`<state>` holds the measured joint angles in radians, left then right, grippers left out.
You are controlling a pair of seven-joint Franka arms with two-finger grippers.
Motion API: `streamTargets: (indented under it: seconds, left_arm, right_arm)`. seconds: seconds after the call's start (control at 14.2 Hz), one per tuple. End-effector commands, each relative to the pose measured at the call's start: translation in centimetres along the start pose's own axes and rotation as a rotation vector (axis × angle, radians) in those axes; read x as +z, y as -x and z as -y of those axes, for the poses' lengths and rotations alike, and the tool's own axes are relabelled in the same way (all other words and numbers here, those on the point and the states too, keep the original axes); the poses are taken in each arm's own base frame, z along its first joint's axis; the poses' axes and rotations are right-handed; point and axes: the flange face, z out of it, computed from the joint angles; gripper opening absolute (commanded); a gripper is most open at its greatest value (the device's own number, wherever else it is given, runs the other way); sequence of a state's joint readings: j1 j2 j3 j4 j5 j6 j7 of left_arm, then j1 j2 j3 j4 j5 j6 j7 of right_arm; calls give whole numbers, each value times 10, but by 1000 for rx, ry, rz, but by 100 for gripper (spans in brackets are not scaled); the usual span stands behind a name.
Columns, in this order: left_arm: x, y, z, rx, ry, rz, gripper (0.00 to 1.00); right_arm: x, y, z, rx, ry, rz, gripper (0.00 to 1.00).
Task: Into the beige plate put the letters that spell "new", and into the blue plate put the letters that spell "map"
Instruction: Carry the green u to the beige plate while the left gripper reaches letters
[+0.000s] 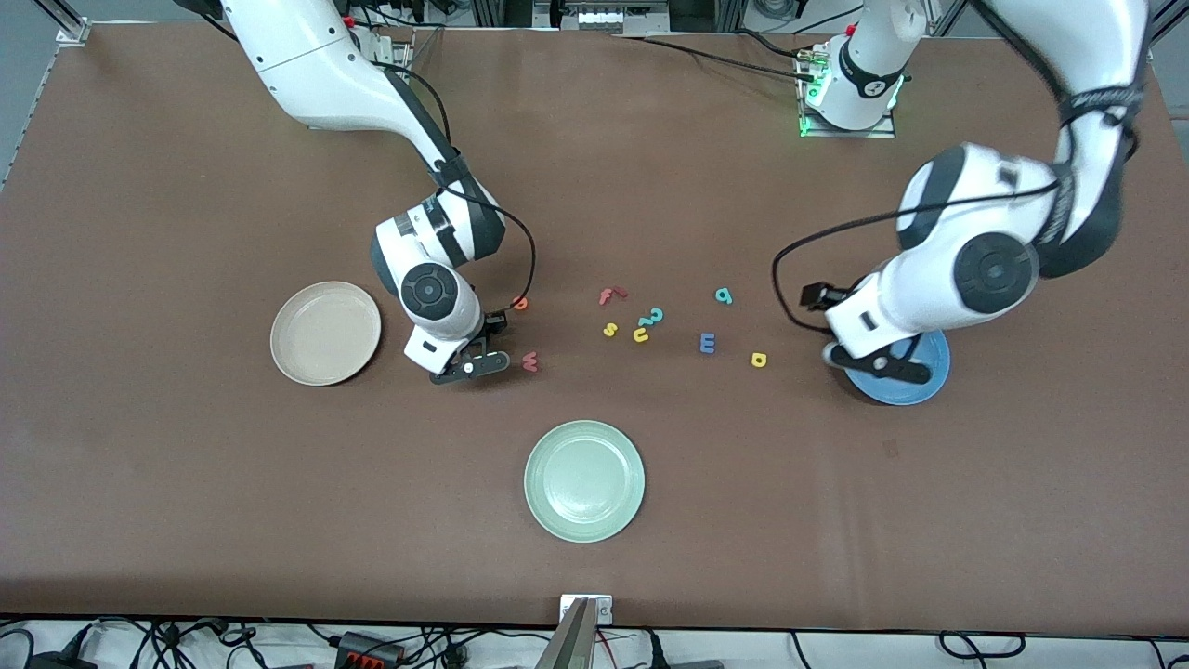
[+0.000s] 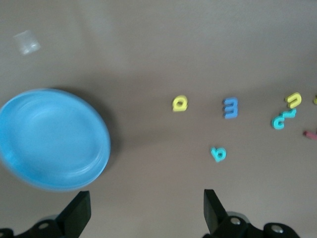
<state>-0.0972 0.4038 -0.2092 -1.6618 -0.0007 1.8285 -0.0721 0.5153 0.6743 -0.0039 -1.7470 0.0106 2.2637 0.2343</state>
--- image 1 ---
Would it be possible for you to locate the blue plate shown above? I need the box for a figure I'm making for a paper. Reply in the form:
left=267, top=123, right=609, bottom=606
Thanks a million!
left=841, top=327, right=952, bottom=407

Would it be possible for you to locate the beige brown plate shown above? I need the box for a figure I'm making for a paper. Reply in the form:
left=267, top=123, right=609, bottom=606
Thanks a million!
left=269, top=281, right=383, bottom=387

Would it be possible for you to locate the pale green plate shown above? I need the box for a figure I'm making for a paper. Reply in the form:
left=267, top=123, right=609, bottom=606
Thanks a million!
left=524, top=420, right=647, bottom=544

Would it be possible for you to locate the black red power strip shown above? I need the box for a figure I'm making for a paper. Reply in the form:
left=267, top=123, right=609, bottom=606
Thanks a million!
left=336, top=631, right=405, bottom=668

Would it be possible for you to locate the aluminium corner profile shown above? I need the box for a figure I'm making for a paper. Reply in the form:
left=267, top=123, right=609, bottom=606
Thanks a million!
left=1150, top=0, right=1189, bottom=64
left=35, top=0, right=91, bottom=46

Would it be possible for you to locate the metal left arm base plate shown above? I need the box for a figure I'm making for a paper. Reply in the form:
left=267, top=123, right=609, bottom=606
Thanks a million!
left=797, top=42, right=897, bottom=140

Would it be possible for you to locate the black cable on table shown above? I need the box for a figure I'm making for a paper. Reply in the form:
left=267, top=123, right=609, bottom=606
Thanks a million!
left=608, top=33, right=818, bottom=85

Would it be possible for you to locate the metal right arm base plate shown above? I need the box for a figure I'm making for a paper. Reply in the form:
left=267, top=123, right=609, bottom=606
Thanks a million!
left=351, top=26, right=415, bottom=71

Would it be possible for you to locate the aluminium camera mount post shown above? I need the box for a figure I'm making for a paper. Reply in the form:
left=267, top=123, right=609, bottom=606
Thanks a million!
left=534, top=595, right=614, bottom=669

